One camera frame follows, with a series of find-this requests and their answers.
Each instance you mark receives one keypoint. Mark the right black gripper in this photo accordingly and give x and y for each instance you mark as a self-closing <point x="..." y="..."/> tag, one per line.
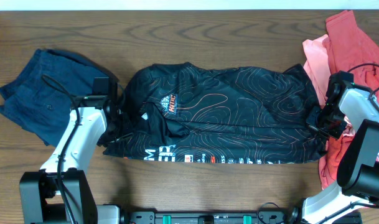
<point x="335" y="133"/>

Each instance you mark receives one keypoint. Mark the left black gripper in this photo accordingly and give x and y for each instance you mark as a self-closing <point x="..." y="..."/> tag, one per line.
<point x="128" y="130"/>

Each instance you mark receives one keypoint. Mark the black orange-patterned cycling jersey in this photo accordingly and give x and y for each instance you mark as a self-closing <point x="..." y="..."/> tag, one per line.
<point x="243" y="115"/>

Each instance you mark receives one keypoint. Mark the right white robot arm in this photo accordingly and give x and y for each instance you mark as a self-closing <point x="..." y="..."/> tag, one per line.
<point x="357" y="182"/>

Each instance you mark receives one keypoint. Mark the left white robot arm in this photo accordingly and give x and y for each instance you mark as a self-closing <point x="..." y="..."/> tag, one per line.
<point x="59" y="191"/>

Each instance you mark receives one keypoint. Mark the light pink garment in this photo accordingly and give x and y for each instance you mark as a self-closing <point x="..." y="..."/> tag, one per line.
<point x="317" y="67"/>

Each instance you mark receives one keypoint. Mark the red printed t-shirt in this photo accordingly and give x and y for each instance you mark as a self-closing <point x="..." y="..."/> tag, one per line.
<point x="347" y="47"/>

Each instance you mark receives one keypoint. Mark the folded navy blue shorts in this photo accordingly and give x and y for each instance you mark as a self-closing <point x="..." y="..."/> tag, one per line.
<point x="40" y="109"/>

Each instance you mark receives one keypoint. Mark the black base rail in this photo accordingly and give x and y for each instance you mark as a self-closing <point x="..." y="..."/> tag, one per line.
<point x="208" y="217"/>

